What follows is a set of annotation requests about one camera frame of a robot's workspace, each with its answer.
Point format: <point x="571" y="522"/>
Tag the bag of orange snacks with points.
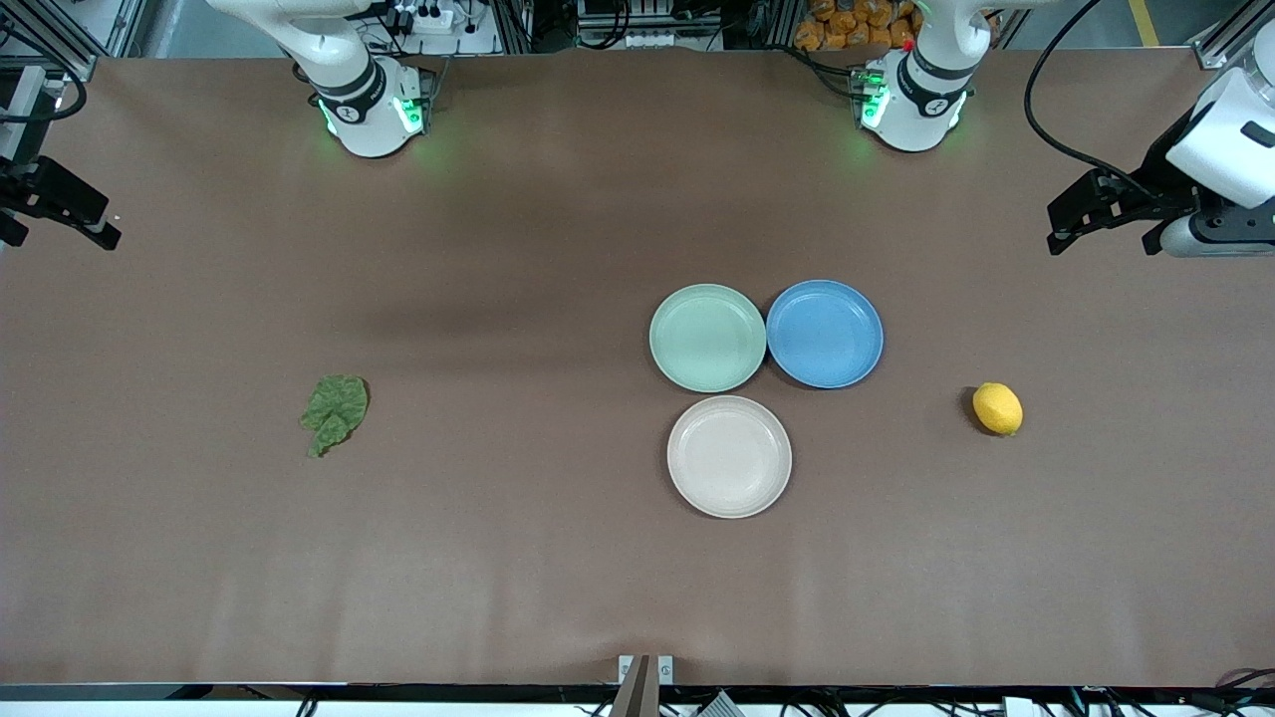
<point x="857" y="24"/>

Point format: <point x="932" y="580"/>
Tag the green lettuce leaf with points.
<point x="335" y="410"/>

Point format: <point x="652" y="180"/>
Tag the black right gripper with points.
<point x="22" y="189"/>

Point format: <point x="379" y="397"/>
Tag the light green plate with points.
<point x="707" y="338"/>

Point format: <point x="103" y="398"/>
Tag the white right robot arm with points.
<point x="364" y="95"/>

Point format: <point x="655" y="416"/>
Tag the metal table edge bracket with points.
<point x="645" y="682"/>

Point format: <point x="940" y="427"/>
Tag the blue plate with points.
<point x="825" y="334"/>

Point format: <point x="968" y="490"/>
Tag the yellow lemon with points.
<point x="997" y="408"/>

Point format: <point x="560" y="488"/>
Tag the white power strip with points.
<point x="431" y="15"/>

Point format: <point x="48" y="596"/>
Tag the beige plate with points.
<point x="729" y="457"/>

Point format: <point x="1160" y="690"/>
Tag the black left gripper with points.
<point x="1161" y="171"/>

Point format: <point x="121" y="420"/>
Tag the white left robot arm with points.
<point x="1230" y="139"/>

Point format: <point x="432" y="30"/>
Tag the aluminium frame profile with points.
<point x="50" y="35"/>
<point x="1235" y="35"/>

